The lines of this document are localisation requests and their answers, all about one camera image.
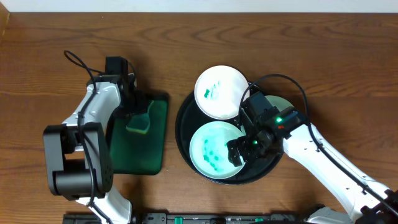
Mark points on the black round tray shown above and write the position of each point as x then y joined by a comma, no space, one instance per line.
190,118

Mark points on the pale green plate right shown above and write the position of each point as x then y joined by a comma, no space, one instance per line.
277,103

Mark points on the pale green plate front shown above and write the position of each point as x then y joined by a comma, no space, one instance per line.
209,152

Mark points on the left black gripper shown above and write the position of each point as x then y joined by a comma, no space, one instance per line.
137,109

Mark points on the black rectangular water tray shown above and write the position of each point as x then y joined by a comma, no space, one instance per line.
139,154

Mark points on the white plate with green smear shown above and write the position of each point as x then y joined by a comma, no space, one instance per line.
219,90

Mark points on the pale green plate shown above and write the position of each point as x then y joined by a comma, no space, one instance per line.
209,152
277,103

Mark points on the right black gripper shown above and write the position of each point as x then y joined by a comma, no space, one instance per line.
248,154

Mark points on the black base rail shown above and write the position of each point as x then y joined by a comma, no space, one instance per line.
163,218

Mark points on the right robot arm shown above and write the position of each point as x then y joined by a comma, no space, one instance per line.
364,199

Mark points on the green scouring sponge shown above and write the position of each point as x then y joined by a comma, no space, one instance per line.
140,123

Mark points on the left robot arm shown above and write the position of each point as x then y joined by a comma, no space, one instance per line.
78,162

